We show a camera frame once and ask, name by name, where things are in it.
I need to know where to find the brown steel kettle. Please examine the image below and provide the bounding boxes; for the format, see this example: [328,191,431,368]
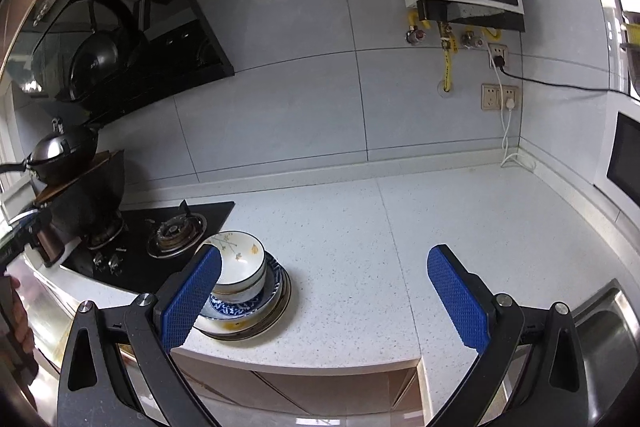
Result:
[37,227,66,268]

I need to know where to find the steel wok lid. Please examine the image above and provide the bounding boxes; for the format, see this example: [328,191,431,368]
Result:
[30,118,96,168]

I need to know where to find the white power cable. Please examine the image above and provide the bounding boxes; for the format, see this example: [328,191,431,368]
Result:
[500,99,536,170]

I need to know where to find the plain white bowl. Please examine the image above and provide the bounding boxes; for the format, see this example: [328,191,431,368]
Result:
[210,269,266,304]

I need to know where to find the black glass gas stove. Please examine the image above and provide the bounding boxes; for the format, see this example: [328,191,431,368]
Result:
[59,201,236,294]

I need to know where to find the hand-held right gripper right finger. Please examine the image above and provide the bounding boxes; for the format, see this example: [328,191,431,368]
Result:
[425,244,591,427]

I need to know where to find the steel sink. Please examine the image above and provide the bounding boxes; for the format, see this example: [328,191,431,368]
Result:
[570,277,640,427]

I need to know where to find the gas burner with trivet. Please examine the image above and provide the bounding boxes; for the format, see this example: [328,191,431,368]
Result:
[146,202,207,258]
[85,214,126,250]

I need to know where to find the round wooden board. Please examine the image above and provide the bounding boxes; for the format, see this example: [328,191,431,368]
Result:
[37,149,126,202]

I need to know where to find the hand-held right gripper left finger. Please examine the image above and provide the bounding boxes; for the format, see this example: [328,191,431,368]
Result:
[56,243,223,427]

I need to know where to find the white bear print plate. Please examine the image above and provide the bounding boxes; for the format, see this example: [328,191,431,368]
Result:
[193,259,291,339]
[194,257,290,335]

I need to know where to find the person's left hand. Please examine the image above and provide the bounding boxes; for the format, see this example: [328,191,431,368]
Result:
[5,277,37,353]

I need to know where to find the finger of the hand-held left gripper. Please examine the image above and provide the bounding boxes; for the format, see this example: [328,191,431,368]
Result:
[9,207,53,253]

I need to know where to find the black power cable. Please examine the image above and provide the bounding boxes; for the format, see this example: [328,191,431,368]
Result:
[492,57,631,95]

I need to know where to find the white microwave oven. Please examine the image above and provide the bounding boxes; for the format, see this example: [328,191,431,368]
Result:
[605,109,640,202]

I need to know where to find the small black wok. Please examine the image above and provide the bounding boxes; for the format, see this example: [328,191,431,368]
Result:
[0,124,101,185]

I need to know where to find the blue patterned bowl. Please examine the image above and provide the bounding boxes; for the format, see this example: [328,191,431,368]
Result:
[199,252,284,319]

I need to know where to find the black glass range hood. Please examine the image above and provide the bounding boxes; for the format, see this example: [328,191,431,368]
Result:
[10,0,236,122]

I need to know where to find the double wall socket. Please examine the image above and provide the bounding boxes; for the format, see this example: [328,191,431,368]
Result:
[481,83,522,112]

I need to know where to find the yellow gas hose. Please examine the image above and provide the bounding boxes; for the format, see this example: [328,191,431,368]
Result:
[439,23,453,94]

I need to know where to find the white bowl yellow print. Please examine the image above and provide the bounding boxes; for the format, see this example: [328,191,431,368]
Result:
[202,231,267,288]

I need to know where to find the white striped deep plate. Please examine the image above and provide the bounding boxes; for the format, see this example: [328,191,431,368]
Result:
[192,262,292,342]

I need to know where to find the large black wok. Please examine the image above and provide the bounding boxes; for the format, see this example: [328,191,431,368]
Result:
[10,152,127,238]

